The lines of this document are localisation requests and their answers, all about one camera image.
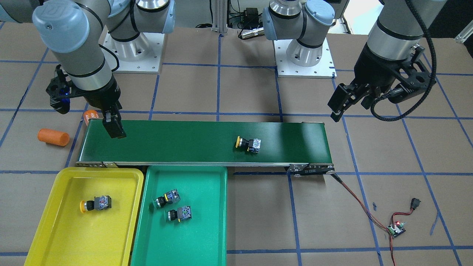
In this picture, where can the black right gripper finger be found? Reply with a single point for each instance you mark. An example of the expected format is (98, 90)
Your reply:
(112, 123)

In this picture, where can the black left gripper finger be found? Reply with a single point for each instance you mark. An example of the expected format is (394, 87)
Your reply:
(341, 100)

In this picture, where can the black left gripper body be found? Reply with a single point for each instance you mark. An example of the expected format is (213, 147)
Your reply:
(373, 69)

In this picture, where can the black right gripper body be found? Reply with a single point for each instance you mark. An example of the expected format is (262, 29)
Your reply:
(100, 95)

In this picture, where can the orange cylinder with white print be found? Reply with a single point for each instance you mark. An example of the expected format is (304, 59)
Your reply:
(90, 115)

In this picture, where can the plain orange cylinder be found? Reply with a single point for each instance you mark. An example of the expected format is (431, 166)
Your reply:
(53, 137)

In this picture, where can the yellow push button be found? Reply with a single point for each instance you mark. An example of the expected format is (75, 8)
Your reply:
(100, 203)
(251, 145)

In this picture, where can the green push button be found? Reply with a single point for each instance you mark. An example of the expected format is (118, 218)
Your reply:
(167, 198)
(180, 214)

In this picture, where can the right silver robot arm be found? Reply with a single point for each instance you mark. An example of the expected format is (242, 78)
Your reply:
(90, 38)

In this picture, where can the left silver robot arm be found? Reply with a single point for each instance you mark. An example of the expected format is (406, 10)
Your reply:
(400, 25)

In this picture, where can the green conveyor belt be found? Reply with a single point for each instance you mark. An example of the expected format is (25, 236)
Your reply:
(301, 148)

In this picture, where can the yellow plastic tray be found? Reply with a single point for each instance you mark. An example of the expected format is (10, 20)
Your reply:
(67, 237)

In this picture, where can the small motor controller board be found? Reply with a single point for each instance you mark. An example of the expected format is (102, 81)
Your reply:
(396, 229)

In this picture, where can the green plastic tray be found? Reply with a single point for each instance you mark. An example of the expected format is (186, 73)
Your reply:
(200, 241)

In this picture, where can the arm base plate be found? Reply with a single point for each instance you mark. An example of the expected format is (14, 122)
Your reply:
(147, 62)
(324, 69)

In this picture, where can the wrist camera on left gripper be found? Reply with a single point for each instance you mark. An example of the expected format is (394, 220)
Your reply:
(414, 78)

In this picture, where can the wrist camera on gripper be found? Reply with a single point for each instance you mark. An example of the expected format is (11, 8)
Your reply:
(414, 78)
(61, 91)

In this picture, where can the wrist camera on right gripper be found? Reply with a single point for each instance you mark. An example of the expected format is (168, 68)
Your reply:
(61, 91)

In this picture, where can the aluminium frame post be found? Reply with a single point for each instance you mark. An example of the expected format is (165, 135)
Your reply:
(219, 16)

